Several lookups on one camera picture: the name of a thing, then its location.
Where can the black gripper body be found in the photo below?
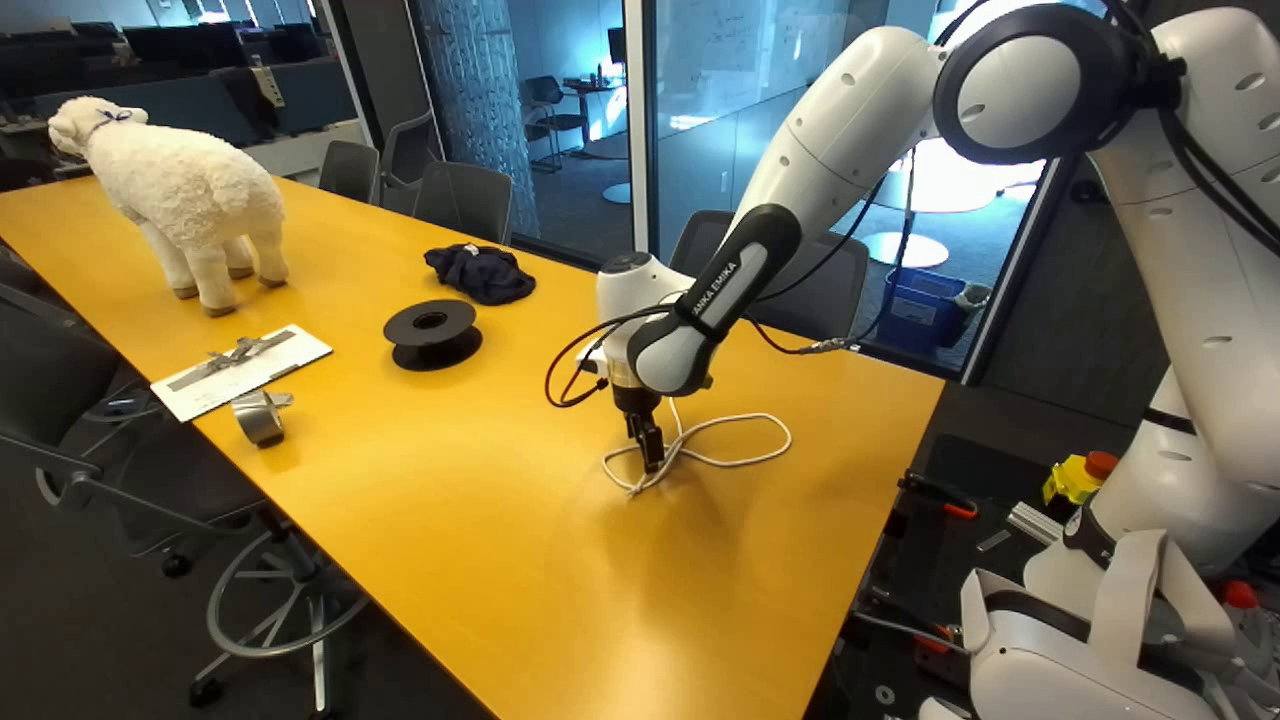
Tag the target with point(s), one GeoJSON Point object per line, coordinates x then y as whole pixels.
{"type": "Point", "coordinates": [638, 402]}

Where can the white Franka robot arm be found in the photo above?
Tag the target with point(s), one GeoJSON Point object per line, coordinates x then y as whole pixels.
{"type": "Point", "coordinates": [827, 132]}

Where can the large grey office chair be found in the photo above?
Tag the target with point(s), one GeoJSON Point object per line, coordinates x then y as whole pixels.
{"type": "Point", "coordinates": [835, 287]}

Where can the black filament spool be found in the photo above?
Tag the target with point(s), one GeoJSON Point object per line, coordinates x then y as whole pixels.
{"type": "Point", "coordinates": [404, 343]}

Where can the blue bin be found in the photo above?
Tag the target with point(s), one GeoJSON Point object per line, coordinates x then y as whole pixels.
{"type": "Point", "coordinates": [926, 313]}

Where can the round white table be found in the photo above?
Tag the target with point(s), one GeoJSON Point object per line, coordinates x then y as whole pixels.
{"type": "Point", "coordinates": [915, 250]}

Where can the small grey tape dispenser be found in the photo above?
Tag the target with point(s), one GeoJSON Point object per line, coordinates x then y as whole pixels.
{"type": "Point", "coordinates": [263, 421]}

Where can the white printed paper sheet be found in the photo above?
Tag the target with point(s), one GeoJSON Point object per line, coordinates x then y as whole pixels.
{"type": "Point", "coordinates": [241, 374]}

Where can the yellow red emergency stop button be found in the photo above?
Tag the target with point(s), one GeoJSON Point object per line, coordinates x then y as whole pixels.
{"type": "Point", "coordinates": [1073, 481]}

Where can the white VR headset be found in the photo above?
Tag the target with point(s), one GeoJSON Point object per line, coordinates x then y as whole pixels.
{"type": "Point", "coordinates": [1065, 664]}

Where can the white plush sheep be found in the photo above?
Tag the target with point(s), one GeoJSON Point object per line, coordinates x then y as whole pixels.
{"type": "Point", "coordinates": [185, 201]}

